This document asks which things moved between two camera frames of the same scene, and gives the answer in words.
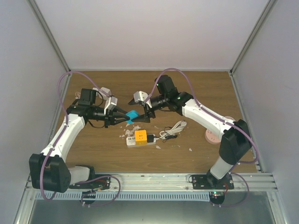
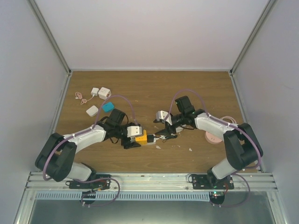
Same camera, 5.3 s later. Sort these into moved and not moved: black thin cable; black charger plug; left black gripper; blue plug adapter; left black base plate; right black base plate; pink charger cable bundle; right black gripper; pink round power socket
Moved: black thin cable; blue plug adapter; left black gripper; right black gripper
Not moved: right black base plate; pink round power socket; pink charger cable bundle; black charger plug; left black base plate
